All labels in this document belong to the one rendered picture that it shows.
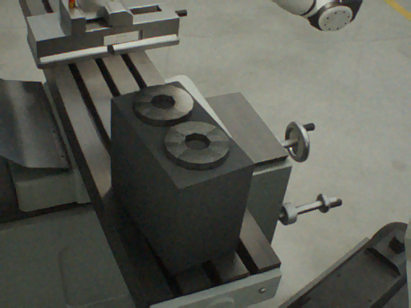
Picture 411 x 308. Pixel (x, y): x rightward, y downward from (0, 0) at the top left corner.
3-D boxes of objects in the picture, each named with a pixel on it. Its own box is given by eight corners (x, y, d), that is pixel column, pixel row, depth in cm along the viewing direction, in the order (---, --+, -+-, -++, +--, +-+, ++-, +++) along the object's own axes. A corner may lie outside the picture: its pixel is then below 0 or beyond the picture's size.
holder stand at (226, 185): (171, 165, 108) (179, 72, 95) (238, 250, 94) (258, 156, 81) (110, 184, 103) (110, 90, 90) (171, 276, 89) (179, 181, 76)
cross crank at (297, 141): (295, 142, 174) (303, 110, 167) (315, 168, 167) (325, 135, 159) (248, 152, 169) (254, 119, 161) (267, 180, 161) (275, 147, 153)
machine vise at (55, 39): (158, 17, 150) (161, -21, 143) (181, 44, 140) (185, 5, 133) (26, 38, 137) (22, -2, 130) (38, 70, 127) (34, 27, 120)
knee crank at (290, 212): (334, 197, 171) (339, 183, 167) (344, 211, 167) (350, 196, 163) (270, 216, 163) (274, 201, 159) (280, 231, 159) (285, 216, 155)
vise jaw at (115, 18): (117, 2, 140) (117, -13, 138) (133, 23, 132) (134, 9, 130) (94, 5, 138) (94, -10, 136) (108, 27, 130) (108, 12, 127)
